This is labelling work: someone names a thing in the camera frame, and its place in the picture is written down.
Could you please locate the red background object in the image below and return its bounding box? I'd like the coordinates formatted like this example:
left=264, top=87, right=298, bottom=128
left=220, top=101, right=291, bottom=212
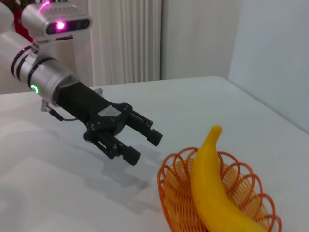
left=13, top=0, right=33, bottom=43

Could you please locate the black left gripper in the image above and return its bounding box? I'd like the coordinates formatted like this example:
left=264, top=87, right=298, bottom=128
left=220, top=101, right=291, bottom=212
left=57, top=81, right=163, bottom=167

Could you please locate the silver gripper cable connector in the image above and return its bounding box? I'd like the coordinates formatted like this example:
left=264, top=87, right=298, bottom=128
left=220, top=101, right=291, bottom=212
left=40, top=98, right=78, bottom=121

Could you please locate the yellow banana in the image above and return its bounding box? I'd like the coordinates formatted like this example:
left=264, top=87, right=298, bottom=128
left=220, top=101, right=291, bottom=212
left=190, top=124, right=275, bottom=232

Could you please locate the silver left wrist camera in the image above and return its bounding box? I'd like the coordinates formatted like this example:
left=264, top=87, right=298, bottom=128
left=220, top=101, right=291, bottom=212
left=21, top=1, right=94, bottom=58

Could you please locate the orange wire basket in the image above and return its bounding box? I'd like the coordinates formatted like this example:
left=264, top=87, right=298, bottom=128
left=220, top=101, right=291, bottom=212
left=157, top=146, right=283, bottom=232

